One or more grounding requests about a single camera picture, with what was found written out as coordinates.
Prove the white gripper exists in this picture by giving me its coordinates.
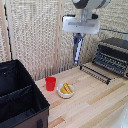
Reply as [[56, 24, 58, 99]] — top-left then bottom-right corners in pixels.
[[62, 13, 101, 48]]

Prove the black toaster oven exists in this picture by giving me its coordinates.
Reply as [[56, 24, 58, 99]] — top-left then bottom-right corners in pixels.
[[91, 37, 128, 80]]

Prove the bamboo screen divider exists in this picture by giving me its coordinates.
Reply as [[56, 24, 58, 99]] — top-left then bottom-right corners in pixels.
[[0, 0, 128, 83]]

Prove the yellow food piece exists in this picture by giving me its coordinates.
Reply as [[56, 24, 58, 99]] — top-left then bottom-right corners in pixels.
[[60, 82, 75, 95]]

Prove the red plastic cup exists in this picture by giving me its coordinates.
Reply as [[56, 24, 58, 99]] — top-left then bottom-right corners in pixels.
[[44, 76, 58, 92]]

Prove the white bowl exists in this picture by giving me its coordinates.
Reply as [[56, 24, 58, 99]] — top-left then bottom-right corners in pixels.
[[57, 83, 76, 100]]

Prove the black fabric storage box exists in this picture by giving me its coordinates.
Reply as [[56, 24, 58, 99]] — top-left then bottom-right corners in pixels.
[[0, 59, 51, 128]]

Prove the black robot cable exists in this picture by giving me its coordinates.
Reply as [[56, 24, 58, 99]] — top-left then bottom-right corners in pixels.
[[99, 27, 128, 36]]

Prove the black wire rack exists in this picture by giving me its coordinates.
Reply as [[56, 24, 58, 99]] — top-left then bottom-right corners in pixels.
[[78, 63, 112, 86]]

